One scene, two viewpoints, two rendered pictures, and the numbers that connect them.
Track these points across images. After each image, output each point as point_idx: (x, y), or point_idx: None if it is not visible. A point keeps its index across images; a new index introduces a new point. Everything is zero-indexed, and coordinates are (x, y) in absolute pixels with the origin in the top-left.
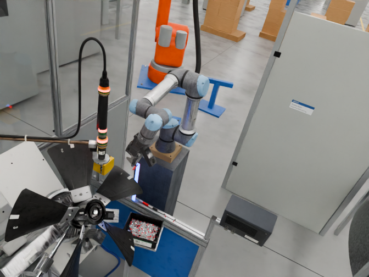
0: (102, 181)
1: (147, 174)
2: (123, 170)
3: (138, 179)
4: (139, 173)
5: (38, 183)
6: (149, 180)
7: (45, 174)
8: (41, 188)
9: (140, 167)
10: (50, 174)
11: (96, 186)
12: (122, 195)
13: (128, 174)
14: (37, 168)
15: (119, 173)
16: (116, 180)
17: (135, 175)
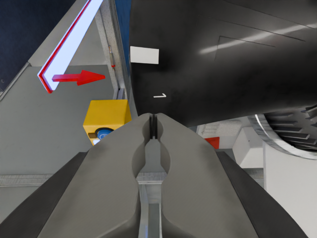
0: (117, 85)
1: (2, 21)
2: (135, 100)
3: (76, 21)
4: (21, 40)
5: (311, 190)
6: (5, 2)
7: (286, 198)
8: (312, 176)
9: (11, 50)
10: (276, 191)
11: (127, 83)
12: (304, 2)
13: (134, 71)
14: (295, 220)
15: (169, 100)
16: (211, 87)
17: (78, 45)
